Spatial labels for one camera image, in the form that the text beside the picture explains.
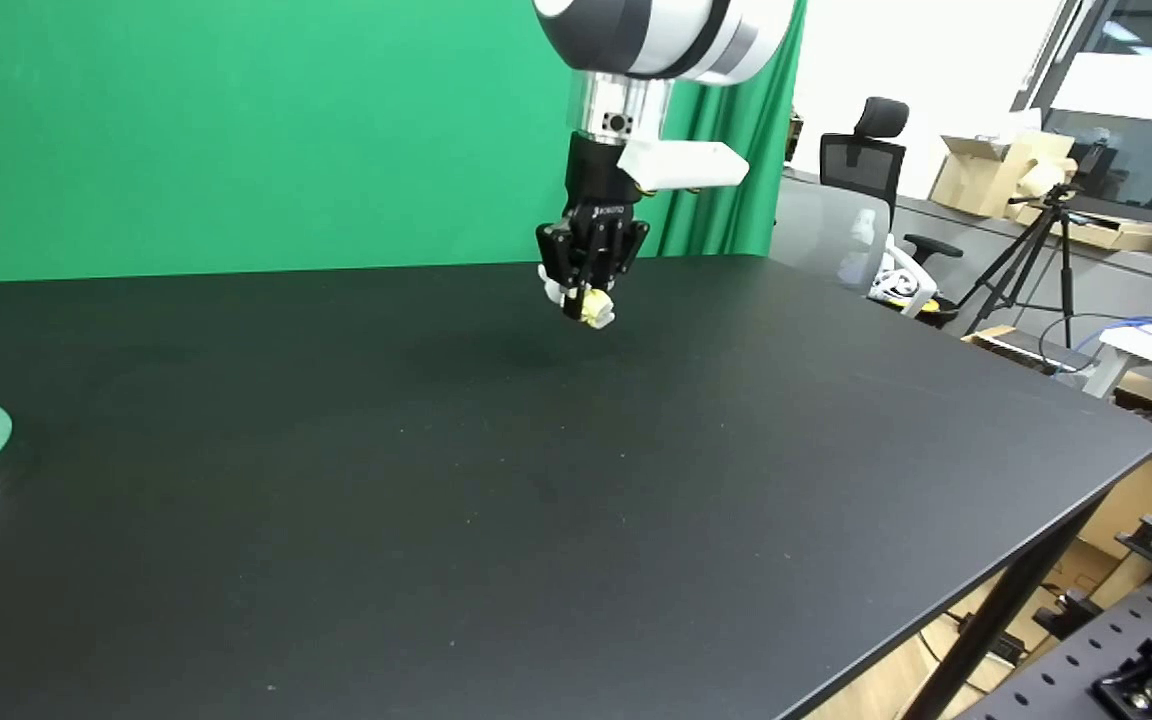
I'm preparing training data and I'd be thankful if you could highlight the grey chair back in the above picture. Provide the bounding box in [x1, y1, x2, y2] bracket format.
[764, 173, 896, 291]

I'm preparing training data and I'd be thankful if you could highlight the open cardboard box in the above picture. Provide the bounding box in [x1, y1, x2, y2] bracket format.
[927, 126, 1079, 223]

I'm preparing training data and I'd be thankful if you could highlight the small white toy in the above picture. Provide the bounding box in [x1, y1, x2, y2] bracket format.
[535, 261, 622, 333]

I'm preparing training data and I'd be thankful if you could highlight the black table leg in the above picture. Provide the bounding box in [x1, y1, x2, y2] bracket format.
[902, 506, 1104, 720]

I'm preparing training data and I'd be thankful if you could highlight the black office chair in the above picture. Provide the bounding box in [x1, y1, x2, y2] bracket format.
[817, 92, 969, 264]

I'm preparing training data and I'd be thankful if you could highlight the black camera tripod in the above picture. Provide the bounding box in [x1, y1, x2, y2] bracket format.
[956, 179, 1104, 352]

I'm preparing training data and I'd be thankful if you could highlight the black perforated breadboard base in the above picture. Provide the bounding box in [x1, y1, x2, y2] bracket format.
[956, 581, 1152, 720]

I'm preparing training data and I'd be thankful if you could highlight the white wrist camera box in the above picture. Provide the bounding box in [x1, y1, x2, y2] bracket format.
[614, 137, 756, 201]

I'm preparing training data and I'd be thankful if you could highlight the green fabric backdrop curtain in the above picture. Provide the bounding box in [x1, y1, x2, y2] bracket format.
[0, 0, 813, 288]

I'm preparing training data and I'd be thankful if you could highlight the black mount block with bolt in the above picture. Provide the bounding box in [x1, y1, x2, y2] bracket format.
[1088, 636, 1152, 720]

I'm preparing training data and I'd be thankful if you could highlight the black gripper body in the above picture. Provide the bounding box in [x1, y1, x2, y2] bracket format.
[560, 126, 649, 264]

